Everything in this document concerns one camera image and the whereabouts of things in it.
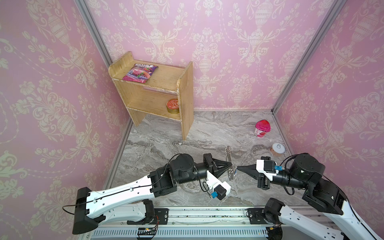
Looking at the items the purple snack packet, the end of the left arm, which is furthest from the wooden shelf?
the end of the left arm

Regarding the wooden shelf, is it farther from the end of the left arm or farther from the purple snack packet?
the end of the left arm

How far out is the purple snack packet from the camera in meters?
0.76
